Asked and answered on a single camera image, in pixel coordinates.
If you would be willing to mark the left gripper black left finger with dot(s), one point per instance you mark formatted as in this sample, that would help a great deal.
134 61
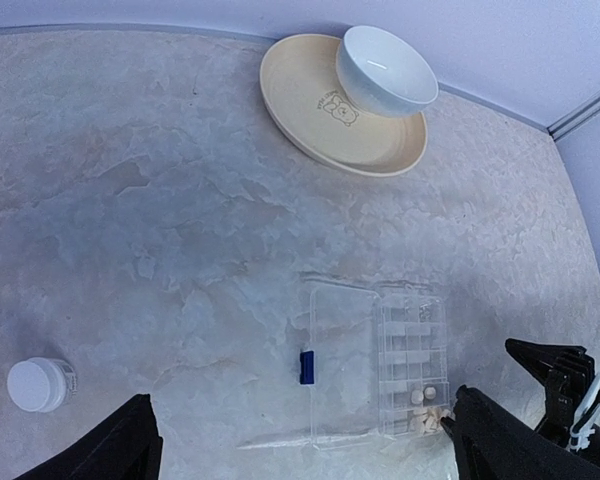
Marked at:
125 445

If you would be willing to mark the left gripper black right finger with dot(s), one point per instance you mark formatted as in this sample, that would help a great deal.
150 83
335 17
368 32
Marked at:
491 443

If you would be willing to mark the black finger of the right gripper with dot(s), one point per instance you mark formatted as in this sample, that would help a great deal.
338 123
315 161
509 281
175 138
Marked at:
560 369

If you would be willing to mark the small white pill bottle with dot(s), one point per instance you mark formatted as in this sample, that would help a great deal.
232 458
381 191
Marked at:
41 385

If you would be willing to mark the clear plastic pill organizer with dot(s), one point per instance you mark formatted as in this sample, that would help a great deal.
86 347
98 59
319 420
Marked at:
367 347

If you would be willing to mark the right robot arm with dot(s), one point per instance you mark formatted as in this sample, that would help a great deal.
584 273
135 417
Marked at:
584 434

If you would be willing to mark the pile of beige tablets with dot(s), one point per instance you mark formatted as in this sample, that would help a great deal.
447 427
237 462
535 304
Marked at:
428 406

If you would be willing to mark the white ceramic bowl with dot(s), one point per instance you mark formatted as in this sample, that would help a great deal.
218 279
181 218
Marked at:
382 74

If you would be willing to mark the beige round plate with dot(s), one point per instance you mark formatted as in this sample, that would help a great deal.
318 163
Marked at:
303 96

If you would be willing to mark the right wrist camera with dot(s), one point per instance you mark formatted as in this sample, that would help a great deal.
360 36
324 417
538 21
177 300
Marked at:
559 413

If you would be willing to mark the right aluminium frame post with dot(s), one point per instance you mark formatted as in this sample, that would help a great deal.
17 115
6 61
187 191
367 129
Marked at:
576 118

